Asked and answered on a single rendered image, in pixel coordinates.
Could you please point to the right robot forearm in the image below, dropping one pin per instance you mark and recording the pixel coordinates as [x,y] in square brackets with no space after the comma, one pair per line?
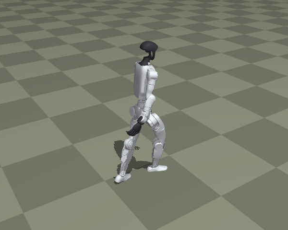
[147,106]

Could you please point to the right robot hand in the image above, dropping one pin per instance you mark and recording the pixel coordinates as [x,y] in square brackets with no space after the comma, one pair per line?
[136,128]

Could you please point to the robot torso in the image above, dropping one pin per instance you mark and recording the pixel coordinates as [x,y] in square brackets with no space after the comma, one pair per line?
[140,84]

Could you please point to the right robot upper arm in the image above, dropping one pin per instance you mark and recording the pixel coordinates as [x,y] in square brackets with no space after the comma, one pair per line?
[151,76]

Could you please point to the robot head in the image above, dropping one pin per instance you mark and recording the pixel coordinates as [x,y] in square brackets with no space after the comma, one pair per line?
[149,47]

